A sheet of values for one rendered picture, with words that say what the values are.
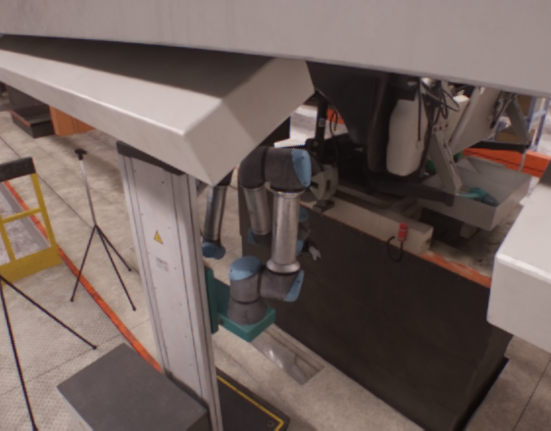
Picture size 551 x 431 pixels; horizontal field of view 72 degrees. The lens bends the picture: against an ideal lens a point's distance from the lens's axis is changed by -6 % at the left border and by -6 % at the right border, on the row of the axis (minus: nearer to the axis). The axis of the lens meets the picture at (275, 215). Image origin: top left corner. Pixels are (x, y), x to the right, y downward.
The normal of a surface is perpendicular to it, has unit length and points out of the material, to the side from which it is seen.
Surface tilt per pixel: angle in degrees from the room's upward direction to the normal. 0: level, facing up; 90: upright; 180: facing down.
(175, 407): 0
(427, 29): 90
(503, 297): 117
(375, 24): 90
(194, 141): 90
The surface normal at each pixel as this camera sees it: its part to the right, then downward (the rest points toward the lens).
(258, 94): 0.69, 0.34
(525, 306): -0.65, 0.69
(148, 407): 0.00, -0.88
